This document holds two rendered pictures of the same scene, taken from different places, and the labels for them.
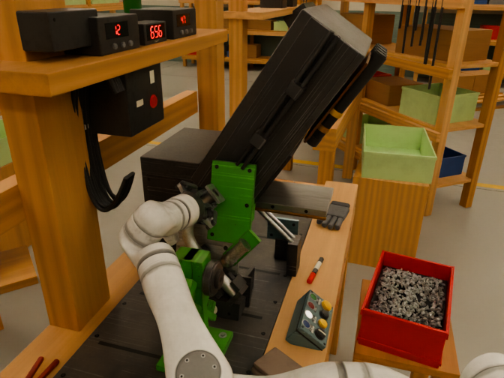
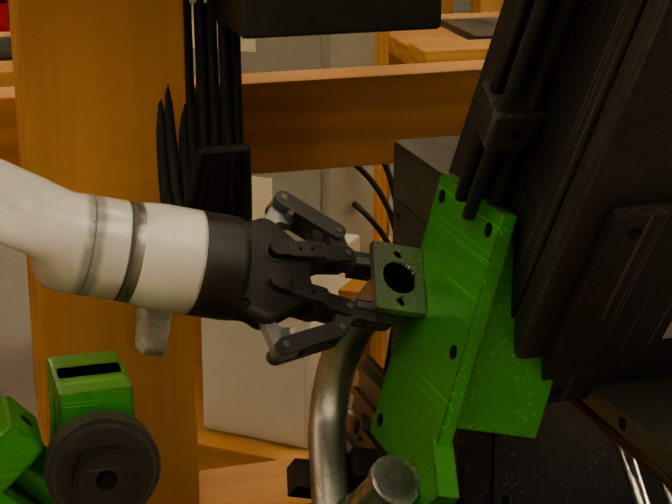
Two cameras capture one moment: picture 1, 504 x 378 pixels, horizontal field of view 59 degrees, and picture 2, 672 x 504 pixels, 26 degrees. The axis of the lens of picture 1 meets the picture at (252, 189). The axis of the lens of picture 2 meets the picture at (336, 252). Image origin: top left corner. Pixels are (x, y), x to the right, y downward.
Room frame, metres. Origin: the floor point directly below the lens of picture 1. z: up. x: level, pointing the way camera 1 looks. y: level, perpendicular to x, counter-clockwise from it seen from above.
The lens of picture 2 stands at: (0.42, -0.72, 1.55)
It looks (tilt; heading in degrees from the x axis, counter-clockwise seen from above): 18 degrees down; 57
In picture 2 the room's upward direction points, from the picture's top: straight up
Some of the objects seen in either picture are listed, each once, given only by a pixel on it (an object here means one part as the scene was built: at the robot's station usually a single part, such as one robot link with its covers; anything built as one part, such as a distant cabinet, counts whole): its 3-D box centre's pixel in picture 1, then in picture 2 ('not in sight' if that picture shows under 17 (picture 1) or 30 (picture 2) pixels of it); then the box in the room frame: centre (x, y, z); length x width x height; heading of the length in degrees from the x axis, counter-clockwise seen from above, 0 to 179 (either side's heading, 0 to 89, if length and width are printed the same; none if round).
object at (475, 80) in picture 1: (473, 89); not in sight; (7.04, -3.50, 0.22); 1.20 x 0.80 x 0.44; 111
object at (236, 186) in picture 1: (235, 197); (479, 326); (1.04, 0.04, 1.17); 0.13 x 0.12 x 0.20; 164
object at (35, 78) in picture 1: (126, 49); not in sight; (1.20, 0.33, 1.52); 0.90 x 0.25 x 0.04; 164
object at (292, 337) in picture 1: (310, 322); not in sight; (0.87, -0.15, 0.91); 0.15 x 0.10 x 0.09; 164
